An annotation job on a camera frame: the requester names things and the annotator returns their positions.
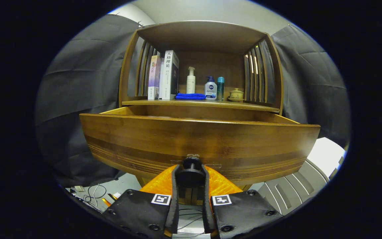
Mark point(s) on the wooden drawer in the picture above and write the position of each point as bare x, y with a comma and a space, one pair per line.
194, 139

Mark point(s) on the thin white book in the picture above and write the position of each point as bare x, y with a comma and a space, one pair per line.
160, 83

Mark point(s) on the thick white book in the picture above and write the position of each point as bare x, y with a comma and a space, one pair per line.
167, 79

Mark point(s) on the black round drawer knob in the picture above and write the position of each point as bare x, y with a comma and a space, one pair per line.
191, 174

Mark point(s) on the teal glass bottle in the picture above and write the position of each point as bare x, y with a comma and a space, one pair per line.
220, 88

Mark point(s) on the white bottle blue pump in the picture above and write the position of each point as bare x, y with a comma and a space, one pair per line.
210, 91

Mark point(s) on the blue folded cloth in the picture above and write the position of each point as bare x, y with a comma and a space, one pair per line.
191, 96

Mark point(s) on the wooden countertop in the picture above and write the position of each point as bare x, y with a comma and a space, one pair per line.
237, 105

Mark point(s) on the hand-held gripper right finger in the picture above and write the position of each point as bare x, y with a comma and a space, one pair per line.
207, 212

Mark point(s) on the white side cabinet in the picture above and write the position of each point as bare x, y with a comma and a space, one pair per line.
325, 154

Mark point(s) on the beige saucer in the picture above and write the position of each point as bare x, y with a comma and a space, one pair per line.
235, 100

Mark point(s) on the purple book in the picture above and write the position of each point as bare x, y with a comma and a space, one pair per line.
154, 79

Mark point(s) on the beige lidded teacup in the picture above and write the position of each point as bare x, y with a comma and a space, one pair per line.
236, 94

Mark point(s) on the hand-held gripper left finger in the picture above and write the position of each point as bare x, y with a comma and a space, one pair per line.
175, 209

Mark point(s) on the wooden cabinet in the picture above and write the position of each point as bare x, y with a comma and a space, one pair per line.
201, 35

